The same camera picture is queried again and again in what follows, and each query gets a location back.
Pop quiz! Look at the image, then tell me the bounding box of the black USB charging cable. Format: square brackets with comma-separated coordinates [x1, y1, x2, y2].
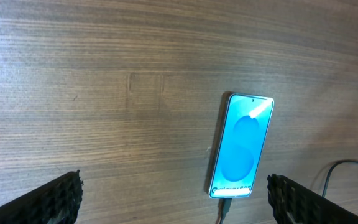
[218, 159, 358, 224]

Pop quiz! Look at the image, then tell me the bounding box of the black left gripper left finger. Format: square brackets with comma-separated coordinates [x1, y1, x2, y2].
[0, 170, 83, 224]

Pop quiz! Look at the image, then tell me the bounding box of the blue Galaxy S25 smartphone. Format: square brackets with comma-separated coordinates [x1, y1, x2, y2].
[208, 92, 274, 198]

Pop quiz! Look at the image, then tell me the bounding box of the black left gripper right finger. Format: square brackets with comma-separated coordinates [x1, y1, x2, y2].
[267, 174, 358, 224]

